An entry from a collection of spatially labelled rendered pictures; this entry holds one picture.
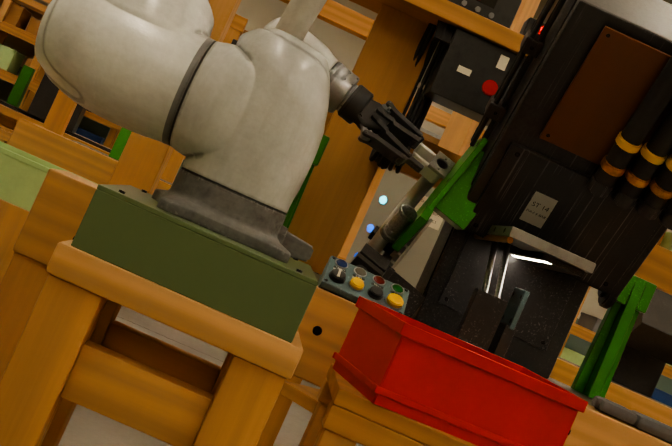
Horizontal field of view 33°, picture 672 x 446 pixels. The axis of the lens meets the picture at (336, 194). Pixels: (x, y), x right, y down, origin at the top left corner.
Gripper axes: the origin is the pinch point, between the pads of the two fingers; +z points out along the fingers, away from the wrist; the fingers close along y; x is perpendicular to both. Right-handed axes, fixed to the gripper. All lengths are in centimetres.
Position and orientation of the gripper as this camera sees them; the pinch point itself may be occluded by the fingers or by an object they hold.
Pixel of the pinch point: (427, 163)
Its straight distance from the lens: 221.6
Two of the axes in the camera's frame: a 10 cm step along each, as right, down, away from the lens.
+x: -4.8, 5.6, 6.8
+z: 7.7, 6.3, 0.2
